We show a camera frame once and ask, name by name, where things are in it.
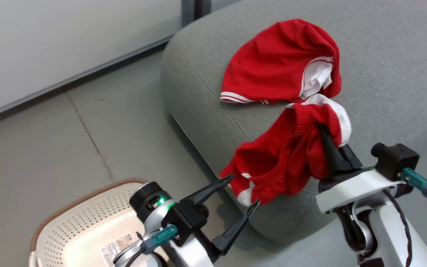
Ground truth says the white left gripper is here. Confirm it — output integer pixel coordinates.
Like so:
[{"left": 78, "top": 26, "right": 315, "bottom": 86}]
[{"left": 168, "top": 174, "right": 261, "bottom": 267}]

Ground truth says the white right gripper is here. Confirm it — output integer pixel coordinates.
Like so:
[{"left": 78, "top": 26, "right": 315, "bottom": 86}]
[{"left": 315, "top": 124, "right": 415, "bottom": 214}]

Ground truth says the red shorts white band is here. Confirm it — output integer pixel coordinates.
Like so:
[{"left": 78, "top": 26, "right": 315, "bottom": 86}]
[{"left": 219, "top": 93, "right": 352, "bottom": 207}]

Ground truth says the red shirt white collar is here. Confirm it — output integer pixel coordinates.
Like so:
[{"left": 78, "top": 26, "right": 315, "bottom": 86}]
[{"left": 219, "top": 18, "right": 343, "bottom": 105}]

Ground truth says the grey fabric sofa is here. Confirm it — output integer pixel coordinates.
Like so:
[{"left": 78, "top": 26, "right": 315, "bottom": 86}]
[{"left": 160, "top": 0, "right": 427, "bottom": 267}]

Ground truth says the paper label sticker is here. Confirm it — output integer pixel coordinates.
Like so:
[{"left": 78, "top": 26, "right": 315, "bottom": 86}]
[{"left": 100, "top": 233, "right": 135, "bottom": 266}]

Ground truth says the white perforated laundry basket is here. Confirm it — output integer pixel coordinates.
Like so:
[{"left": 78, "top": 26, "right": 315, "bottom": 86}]
[{"left": 29, "top": 177, "right": 170, "bottom": 267}]

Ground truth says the narrow white partition panel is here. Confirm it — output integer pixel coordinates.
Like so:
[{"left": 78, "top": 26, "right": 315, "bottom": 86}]
[{"left": 195, "top": 0, "right": 244, "bottom": 18}]

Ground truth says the large white partition panel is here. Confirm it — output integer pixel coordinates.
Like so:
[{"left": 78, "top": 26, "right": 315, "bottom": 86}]
[{"left": 0, "top": 0, "right": 196, "bottom": 125}]

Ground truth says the left camera cable teal plug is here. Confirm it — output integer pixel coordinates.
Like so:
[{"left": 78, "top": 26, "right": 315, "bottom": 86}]
[{"left": 113, "top": 224, "right": 179, "bottom": 267}]

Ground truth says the camera cable teal plug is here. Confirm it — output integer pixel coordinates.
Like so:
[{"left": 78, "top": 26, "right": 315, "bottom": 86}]
[
  {"left": 400, "top": 167, "right": 427, "bottom": 215},
  {"left": 113, "top": 224, "right": 179, "bottom": 267}
]

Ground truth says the right camera cable teal plug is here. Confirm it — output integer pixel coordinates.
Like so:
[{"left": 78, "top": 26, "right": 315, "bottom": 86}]
[{"left": 400, "top": 167, "right": 427, "bottom": 215}]

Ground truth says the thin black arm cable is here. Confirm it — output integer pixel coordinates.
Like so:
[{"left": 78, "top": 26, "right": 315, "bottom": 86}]
[{"left": 382, "top": 189, "right": 413, "bottom": 267}]

